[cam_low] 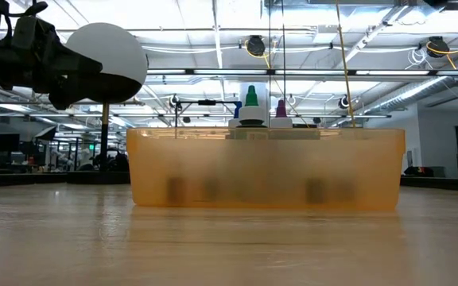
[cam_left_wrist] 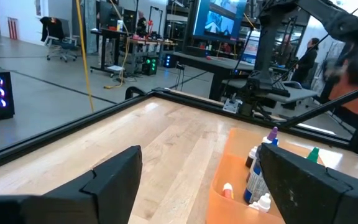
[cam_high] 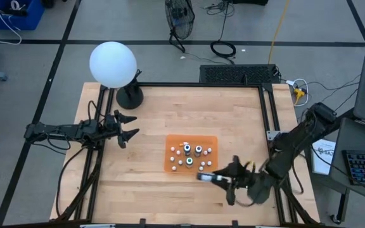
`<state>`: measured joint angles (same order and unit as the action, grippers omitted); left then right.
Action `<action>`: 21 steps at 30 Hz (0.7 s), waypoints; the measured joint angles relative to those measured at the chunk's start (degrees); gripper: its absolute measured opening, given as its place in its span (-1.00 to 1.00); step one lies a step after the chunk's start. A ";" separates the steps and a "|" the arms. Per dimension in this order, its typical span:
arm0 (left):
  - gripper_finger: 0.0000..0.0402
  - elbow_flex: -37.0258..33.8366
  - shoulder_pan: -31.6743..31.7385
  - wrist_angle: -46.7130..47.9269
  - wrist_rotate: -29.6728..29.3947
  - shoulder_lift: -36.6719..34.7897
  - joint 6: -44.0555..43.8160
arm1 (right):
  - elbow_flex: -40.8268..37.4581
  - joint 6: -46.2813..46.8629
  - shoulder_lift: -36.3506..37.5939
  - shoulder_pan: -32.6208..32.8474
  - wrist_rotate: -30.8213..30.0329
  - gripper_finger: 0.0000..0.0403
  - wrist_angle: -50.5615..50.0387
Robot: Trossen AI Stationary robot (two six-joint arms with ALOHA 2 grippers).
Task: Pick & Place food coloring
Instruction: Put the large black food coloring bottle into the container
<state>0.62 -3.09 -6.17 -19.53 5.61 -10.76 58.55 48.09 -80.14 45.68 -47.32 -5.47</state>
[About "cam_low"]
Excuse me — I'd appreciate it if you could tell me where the white globe table lamp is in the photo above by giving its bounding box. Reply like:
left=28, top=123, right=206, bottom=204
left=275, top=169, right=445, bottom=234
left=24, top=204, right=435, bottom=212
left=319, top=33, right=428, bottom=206
left=64, top=22, right=149, bottom=185

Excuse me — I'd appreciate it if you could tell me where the hanging yellow cable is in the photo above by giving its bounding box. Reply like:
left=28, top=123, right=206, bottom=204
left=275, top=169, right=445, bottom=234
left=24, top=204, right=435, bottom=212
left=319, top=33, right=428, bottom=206
left=334, top=0, right=357, bottom=129

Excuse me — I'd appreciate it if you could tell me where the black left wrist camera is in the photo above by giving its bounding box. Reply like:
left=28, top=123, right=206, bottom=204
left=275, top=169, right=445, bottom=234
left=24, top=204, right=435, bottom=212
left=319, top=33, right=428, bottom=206
left=11, top=14, right=51, bottom=49

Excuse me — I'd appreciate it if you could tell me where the translucent orange plastic bin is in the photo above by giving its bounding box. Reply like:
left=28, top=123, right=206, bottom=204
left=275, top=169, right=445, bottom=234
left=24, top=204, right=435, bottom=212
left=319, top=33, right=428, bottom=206
left=126, top=126, right=406, bottom=211

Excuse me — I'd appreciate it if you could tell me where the distant dark monitor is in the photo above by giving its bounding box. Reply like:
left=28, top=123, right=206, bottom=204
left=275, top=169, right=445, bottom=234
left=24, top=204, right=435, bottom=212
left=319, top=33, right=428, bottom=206
left=0, top=133, right=21, bottom=153

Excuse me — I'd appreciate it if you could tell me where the distant black gantry frame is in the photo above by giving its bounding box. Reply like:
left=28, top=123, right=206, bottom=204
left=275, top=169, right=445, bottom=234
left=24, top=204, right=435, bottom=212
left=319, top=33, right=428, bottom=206
left=175, top=99, right=239, bottom=129

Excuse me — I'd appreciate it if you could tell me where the large purple cap dye bottle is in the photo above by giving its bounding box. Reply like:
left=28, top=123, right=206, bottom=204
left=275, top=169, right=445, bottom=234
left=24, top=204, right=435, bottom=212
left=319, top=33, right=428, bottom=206
left=270, top=99, right=293, bottom=129

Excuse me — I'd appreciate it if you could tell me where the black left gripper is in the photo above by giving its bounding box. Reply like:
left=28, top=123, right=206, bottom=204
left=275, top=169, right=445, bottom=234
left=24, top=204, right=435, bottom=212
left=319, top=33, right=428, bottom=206
left=2, top=43, right=104, bottom=111

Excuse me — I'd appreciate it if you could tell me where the large green cap dye bottle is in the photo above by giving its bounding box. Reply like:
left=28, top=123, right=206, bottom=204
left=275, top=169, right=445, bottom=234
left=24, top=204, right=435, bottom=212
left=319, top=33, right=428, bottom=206
left=238, top=84, right=268, bottom=129

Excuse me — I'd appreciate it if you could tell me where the large blue cap dye bottle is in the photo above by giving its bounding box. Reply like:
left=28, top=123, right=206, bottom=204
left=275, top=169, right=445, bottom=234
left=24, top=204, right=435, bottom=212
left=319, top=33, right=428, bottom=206
left=227, top=101, right=243, bottom=129

